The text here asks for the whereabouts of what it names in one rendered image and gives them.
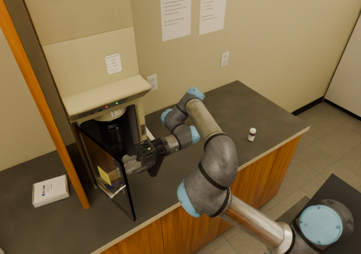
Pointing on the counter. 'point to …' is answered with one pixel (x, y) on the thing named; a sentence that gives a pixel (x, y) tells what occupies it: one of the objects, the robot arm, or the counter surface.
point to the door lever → (109, 191)
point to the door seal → (125, 175)
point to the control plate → (102, 108)
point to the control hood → (105, 95)
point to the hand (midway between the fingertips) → (120, 172)
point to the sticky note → (104, 175)
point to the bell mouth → (111, 115)
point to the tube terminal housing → (93, 68)
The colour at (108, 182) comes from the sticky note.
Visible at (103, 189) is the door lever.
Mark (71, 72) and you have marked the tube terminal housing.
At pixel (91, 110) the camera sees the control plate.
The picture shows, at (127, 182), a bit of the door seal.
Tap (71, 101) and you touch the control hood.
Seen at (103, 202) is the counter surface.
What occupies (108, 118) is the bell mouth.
